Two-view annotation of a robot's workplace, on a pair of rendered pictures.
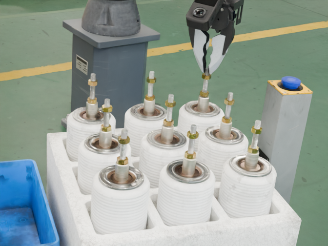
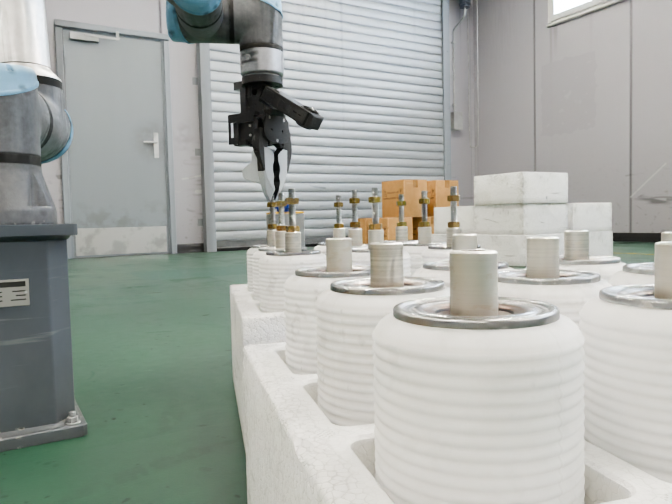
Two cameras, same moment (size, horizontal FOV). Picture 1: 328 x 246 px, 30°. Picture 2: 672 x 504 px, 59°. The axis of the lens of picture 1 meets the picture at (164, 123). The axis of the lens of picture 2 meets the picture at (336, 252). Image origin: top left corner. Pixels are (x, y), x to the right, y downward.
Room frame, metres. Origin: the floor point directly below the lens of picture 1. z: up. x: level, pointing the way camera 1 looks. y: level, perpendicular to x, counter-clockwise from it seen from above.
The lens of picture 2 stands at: (0.91, 0.94, 0.30)
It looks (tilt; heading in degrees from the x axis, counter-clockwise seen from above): 3 degrees down; 278
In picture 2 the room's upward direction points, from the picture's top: 1 degrees counter-clockwise
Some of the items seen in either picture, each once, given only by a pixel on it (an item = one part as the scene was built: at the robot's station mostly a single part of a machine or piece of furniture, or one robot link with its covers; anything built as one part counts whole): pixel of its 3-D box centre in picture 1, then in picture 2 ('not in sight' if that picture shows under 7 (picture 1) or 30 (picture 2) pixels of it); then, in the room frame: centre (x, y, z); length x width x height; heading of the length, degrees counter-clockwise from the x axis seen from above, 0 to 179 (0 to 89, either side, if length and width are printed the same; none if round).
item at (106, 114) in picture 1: (106, 118); (375, 214); (0.98, 0.10, 0.30); 0.01 x 0.01 x 0.08
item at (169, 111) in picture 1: (169, 113); (354, 213); (1.02, -0.01, 0.31); 0.01 x 0.01 x 0.08
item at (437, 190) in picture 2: not in sight; (436, 198); (0.77, -4.23, 0.45); 0.30 x 0.24 x 0.30; 126
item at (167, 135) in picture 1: (167, 133); (355, 239); (1.02, -0.01, 0.26); 0.02 x 0.02 x 0.03
